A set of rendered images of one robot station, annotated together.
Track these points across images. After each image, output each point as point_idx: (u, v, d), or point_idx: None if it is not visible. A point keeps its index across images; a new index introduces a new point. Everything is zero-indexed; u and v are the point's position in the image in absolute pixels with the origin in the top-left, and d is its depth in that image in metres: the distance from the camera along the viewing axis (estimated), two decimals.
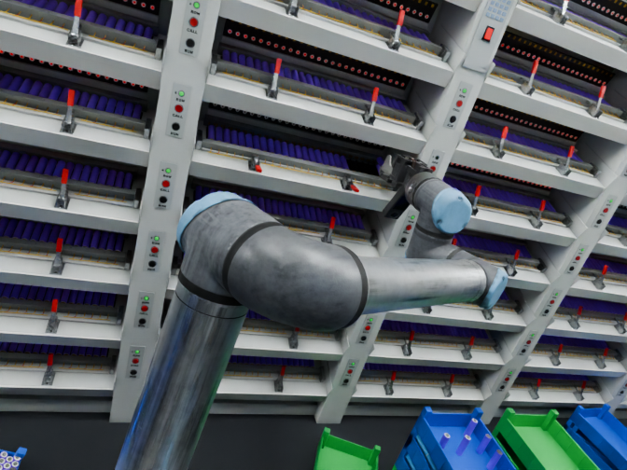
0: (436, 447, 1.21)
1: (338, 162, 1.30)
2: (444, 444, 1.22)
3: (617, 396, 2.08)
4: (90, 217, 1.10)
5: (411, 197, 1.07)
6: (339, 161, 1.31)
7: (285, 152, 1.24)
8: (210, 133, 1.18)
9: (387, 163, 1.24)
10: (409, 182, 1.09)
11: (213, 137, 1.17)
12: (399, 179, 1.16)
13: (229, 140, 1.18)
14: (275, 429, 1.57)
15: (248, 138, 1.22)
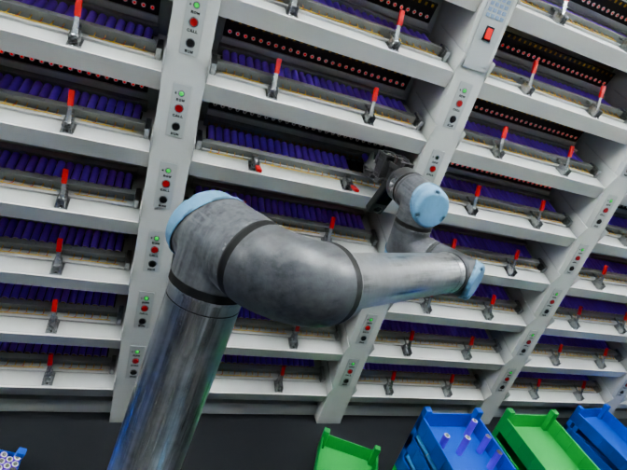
0: (436, 447, 1.21)
1: (338, 162, 1.30)
2: (444, 444, 1.22)
3: (617, 396, 2.08)
4: (90, 217, 1.10)
5: (391, 191, 1.10)
6: (339, 161, 1.31)
7: (285, 152, 1.24)
8: (210, 133, 1.18)
9: (370, 159, 1.26)
10: (389, 177, 1.11)
11: (213, 137, 1.17)
12: (382, 174, 1.19)
13: (229, 140, 1.18)
14: (275, 429, 1.57)
15: (248, 138, 1.22)
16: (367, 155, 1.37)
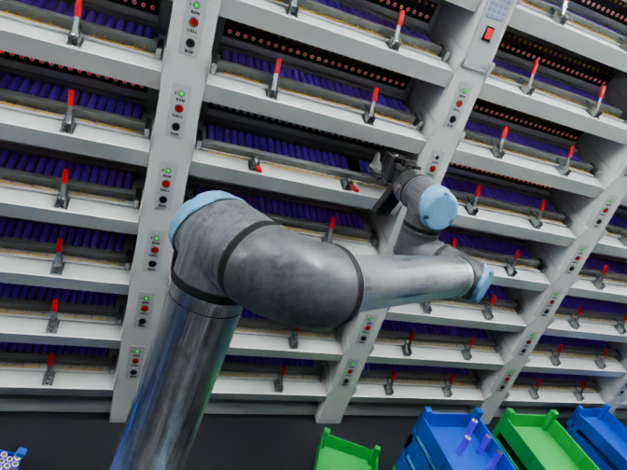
0: (436, 447, 1.21)
1: (338, 162, 1.30)
2: None
3: (617, 396, 2.08)
4: (90, 217, 1.10)
5: (398, 194, 1.09)
6: (339, 161, 1.31)
7: (285, 152, 1.24)
8: (210, 133, 1.18)
9: (376, 160, 1.25)
10: (397, 179, 1.10)
11: (213, 137, 1.17)
12: (389, 176, 1.18)
13: (229, 140, 1.18)
14: (275, 429, 1.57)
15: (248, 138, 1.22)
16: (358, 160, 1.36)
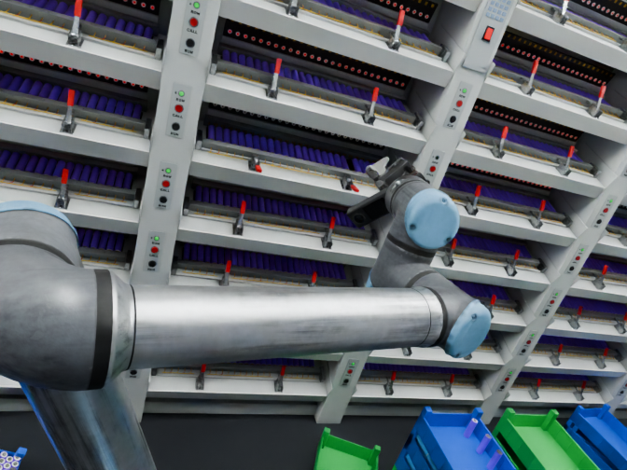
0: (436, 447, 1.21)
1: (338, 162, 1.30)
2: None
3: (617, 396, 2.08)
4: (90, 217, 1.10)
5: (393, 191, 0.84)
6: (339, 161, 1.31)
7: (285, 152, 1.24)
8: (210, 133, 1.18)
9: (381, 164, 1.02)
10: (399, 178, 0.86)
11: (213, 137, 1.17)
12: (388, 181, 0.94)
13: (229, 140, 1.18)
14: (275, 429, 1.57)
15: (248, 138, 1.22)
16: (358, 160, 1.36)
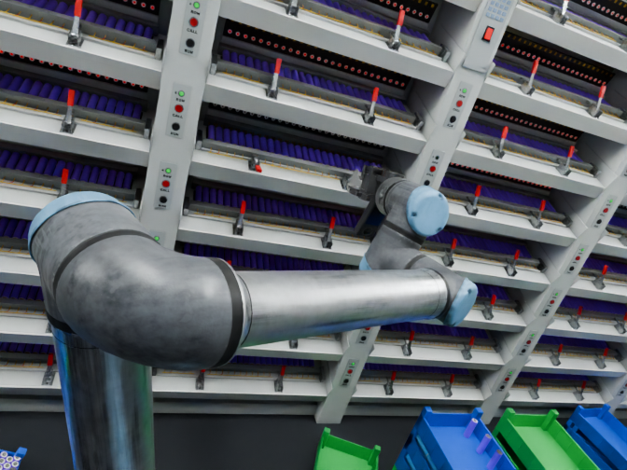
0: (436, 447, 1.21)
1: (338, 162, 1.30)
2: None
3: (617, 396, 2.08)
4: None
5: (382, 203, 0.96)
6: (339, 161, 1.31)
7: (285, 152, 1.24)
8: (210, 133, 1.18)
9: (355, 178, 1.14)
10: (379, 188, 0.99)
11: (213, 137, 1.17)
12: (369, 190, 1.06)
13: (229, 140, 1.18)
14: (275, 429, 1.57)
15: (248, 138, 1.22)
16: (358, 160, 1.36)
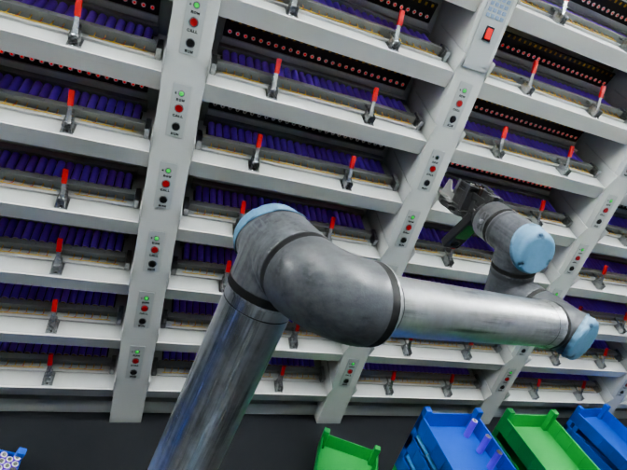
0: (436, 447, 1.21)
1: (337, 158, 1.31)
2: (370, 168, 1.36)
3: (617, 396, 2.08)
4: (90, 217, 1.10)
5: (480, 229, 0.98)
6: (338, 158, 1.32)
7: (285, 148, 1.25)
8: (210, 130, 1.19)
9: (448, 188, 1.15)
10: (478, 213, 1.00)
11: (213, 133, 1.18)
12: (464, 207, 1.07)
13: (229, 136, 1.20)
14: (275, 429, 1.57)
15: (248, 134, 1.23)
16: (357, 158, 1.37)
